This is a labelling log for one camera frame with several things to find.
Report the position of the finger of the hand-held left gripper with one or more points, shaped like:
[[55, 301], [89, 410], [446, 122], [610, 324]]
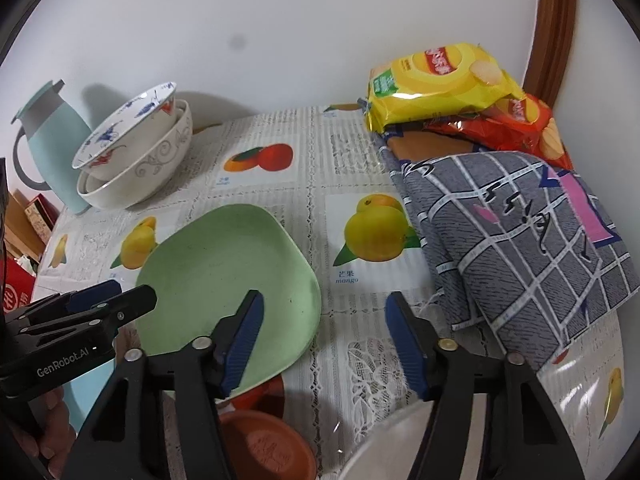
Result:
[[132, 302], [92, 296]]

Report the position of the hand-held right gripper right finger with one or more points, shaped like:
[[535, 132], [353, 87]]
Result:
[[406, 347]]

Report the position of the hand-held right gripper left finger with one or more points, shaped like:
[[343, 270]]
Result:
[[244, 347]]

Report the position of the green square plate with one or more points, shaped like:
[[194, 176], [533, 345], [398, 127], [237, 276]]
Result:
[[225, 270]]

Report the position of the brown clay bowl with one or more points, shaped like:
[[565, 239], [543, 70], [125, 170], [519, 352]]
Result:
[[270, 450]]

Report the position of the white round bowl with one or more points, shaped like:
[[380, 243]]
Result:
[[380, 452]]

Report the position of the person's left hand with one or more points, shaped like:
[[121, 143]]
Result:
[[54, 422]]

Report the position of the red box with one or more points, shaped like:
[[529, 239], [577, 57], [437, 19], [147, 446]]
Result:
[[17, 285]]

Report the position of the cardboard boxes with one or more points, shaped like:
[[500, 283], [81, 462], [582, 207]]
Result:
[[30, 225]]

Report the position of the white bowl grey swirls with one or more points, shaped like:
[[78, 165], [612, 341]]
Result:
[[155, 167]]

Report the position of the grey checked cloth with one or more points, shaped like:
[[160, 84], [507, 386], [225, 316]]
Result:
[[500, 240]]

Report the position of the teal thermos jug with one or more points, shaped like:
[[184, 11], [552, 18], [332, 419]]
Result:
[[55, 145]]

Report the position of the blue patterned porcelain bowl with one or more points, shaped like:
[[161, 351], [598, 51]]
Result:
[[125, 130]]

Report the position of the fruit print tablecloth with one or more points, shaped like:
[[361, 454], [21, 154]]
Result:
[[310, 180]]

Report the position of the red chip bag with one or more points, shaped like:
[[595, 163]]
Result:
[[525, 125]]

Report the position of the yellow chip bag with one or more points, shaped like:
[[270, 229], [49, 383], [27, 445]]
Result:
[[440, 90]]

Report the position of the wooden door frame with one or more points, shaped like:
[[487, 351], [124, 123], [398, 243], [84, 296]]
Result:
[[555, 20]]

